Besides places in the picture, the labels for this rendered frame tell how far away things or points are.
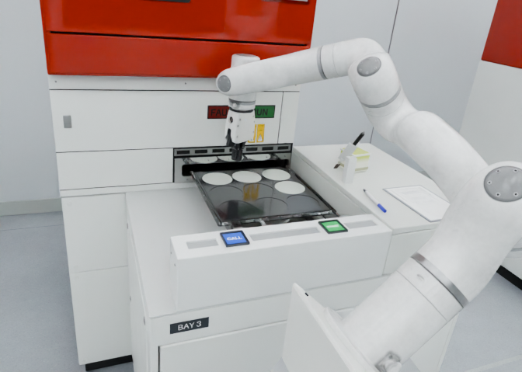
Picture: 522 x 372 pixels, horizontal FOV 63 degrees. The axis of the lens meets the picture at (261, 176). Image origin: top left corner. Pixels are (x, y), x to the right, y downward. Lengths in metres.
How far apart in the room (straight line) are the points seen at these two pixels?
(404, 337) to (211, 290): 0.43
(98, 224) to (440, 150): 1.13
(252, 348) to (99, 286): 0.75
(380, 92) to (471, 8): 3.13
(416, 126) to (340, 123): 2.61
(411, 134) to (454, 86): 3.22
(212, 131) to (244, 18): 0.39
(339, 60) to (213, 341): 0.76
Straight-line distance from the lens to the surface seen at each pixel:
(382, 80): 0.97
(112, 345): 1.92
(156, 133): 1.46
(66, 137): 1.45
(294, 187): 1.43
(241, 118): 1.31
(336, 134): 3.55
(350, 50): 1.14
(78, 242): 1.61
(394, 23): 3.60
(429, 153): 0.91
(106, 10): 1.33
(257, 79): 1.19
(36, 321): 2.33
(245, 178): 1.46
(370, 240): 1.12
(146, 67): 1.35
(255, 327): 1.12
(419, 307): 0.78
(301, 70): 1.19
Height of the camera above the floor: 1.49
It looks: 23 degrees down
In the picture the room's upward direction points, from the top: 6 degrees clockwise
